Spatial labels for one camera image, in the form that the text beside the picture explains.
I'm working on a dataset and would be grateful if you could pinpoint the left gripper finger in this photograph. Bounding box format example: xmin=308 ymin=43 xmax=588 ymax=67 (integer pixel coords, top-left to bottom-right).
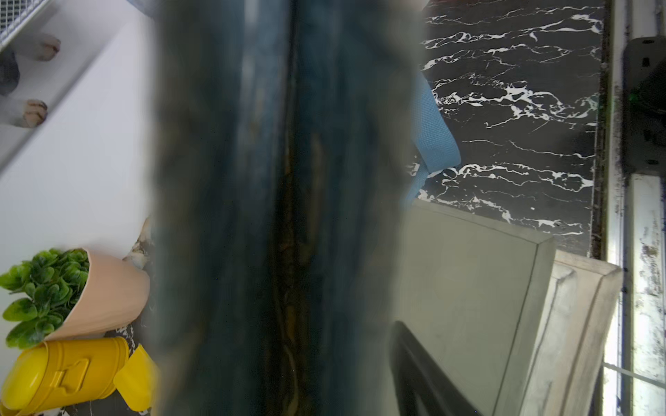
xmin=390 ymin=321 xmax=480 ymax=415

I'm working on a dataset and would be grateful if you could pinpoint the grey-green canvas bag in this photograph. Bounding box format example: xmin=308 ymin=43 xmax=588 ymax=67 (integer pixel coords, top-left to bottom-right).
xmin=394 ymin=200 xmax=556 ymax=415

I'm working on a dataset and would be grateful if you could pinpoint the cream bag with blue handles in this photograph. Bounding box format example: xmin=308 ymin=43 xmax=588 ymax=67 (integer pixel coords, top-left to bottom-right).
xmin=150 ymin=0 xmax=463 ymax=416

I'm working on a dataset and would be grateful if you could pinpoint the white bag with yellow handles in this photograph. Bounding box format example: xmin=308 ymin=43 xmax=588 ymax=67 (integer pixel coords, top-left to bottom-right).
xmin=520 ymin=263 xmax=577 ymax=415

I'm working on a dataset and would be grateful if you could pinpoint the cream canvas bag with print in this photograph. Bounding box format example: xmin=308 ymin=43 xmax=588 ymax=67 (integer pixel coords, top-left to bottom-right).
xmin=546 ymin=251 xmax=623 ymax=415

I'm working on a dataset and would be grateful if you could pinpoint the yellow plastic toy shovel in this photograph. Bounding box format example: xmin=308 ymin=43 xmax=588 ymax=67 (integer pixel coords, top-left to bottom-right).
xmin=113 ymin=344 xmax=160 ymax=413

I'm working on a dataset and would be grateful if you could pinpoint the yellow toy bucket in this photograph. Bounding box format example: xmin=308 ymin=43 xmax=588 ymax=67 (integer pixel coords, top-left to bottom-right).
xmin=1 ymin=337 xmax=129 ymax=415

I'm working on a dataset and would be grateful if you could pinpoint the pink pot green plant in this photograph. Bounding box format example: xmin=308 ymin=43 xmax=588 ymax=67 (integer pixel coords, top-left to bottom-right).
xmin=1 ymin=248 xmax=150 ymax=350

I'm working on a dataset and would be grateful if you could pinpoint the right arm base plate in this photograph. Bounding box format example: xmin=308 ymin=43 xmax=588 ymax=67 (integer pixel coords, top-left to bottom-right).
xmin=623 ymin=36 xmax=665 ymax=178

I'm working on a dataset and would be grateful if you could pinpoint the white wire mesh basket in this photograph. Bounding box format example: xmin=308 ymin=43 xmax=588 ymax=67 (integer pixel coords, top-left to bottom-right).
xmin=0 ymin=0 xmax=50 ymax=50

